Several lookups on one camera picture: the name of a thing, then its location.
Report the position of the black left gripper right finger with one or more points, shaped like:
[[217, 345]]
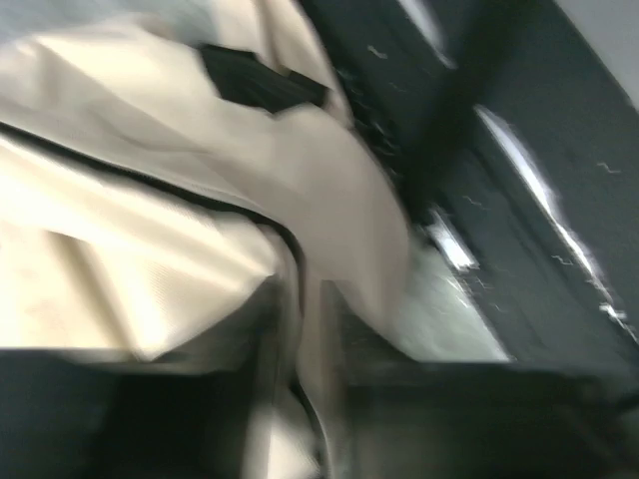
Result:
[[388, 416]]

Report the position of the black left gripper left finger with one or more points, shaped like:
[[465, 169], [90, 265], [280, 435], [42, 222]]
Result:
[[205, 410]]

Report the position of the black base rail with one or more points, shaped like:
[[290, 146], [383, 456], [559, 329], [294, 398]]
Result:
[[511, 131]]

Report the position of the cream canvas backpack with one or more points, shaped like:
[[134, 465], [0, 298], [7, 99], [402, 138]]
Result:
[[149, 187]]

